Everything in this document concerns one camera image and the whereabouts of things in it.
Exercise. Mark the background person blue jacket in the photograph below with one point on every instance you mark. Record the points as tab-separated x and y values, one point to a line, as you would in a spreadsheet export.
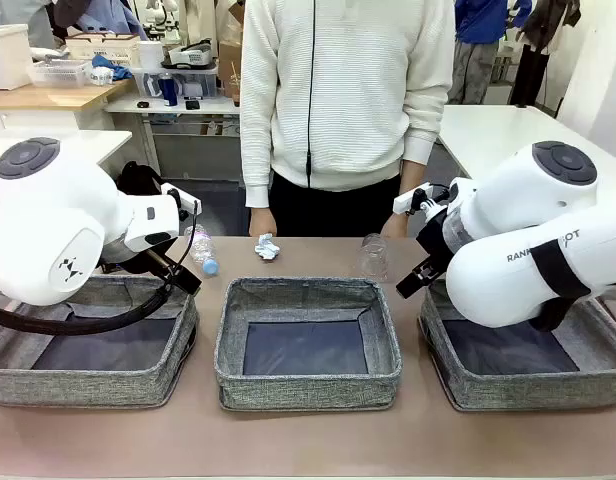
480	20

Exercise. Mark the light wooden crate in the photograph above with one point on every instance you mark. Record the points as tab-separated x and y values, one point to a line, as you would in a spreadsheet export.
103	47

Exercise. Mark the grey fabric basket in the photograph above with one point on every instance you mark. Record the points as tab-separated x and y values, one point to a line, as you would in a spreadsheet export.
88	390
513	392
308	390

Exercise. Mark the crumpled white paper ball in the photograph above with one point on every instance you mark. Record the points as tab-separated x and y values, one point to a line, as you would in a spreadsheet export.
266	247

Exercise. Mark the blue cloth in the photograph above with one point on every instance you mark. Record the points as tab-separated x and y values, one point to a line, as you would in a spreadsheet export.
119	70

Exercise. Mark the clear plastic storage bin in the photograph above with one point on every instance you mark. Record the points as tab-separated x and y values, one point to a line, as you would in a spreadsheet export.
198	82

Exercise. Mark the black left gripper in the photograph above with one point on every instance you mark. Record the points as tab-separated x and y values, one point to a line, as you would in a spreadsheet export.
133	262

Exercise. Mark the brown cardboard box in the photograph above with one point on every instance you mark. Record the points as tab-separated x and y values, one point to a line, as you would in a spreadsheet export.
230	65

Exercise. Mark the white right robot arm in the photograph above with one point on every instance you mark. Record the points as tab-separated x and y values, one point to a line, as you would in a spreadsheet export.
513	290

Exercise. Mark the person right forearm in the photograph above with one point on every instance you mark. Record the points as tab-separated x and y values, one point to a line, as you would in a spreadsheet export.
258	165

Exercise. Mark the wooden top table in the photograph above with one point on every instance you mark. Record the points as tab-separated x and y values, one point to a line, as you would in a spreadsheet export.
48	97

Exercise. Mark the person black trousers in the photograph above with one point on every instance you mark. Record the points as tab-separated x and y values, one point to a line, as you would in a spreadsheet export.
333	210

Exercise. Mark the background person dark clothes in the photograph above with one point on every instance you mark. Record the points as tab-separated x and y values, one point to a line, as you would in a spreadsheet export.
533	75

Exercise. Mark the person left forearm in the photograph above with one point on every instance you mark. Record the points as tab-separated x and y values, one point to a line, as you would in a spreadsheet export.
428	135

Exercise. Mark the white plastic mesh basket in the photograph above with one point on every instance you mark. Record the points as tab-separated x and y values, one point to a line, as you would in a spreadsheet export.
58	74

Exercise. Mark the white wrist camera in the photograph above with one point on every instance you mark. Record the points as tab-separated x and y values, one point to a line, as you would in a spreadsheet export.
185	199
405	201

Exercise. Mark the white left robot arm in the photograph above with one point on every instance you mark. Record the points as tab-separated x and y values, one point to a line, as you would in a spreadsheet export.
48	225

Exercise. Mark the person left hand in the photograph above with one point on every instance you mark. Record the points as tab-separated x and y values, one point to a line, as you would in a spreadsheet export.
395	229

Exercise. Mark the large white table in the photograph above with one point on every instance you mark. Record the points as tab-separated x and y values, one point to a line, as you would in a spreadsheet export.
488	130

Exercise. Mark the plastic bottle blue cap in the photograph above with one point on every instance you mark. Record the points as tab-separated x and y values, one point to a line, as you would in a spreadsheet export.
203	250

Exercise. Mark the black backpack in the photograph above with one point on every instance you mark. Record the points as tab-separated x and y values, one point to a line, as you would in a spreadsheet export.
138	180

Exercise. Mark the person right hand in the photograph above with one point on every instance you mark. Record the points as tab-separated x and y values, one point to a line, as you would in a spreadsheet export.
262	222

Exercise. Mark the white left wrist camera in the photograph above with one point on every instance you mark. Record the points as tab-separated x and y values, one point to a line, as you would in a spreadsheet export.
185	199

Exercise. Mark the dark blue bottle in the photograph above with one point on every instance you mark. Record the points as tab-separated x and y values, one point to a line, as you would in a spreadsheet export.
169	90

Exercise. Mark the person white zip jacket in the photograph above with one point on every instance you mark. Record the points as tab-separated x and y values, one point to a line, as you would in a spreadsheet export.
348	100

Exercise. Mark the white desk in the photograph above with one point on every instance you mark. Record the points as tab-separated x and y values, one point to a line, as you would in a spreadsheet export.
103	142

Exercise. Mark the crushed clear plastic cup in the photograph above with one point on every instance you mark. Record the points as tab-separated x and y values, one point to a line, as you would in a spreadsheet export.
374	257

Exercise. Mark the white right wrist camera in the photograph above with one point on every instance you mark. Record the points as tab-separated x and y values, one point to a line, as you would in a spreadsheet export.
405	201

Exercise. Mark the white storage box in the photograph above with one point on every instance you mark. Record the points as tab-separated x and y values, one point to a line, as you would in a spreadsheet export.
8	55

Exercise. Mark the background person light blue shirt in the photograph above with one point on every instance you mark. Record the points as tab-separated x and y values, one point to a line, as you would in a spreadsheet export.
103	20

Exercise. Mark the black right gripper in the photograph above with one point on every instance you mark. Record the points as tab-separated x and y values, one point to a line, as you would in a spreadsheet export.
435	240

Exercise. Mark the white shelf table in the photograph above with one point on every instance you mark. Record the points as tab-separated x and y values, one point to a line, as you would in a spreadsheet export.
138	106

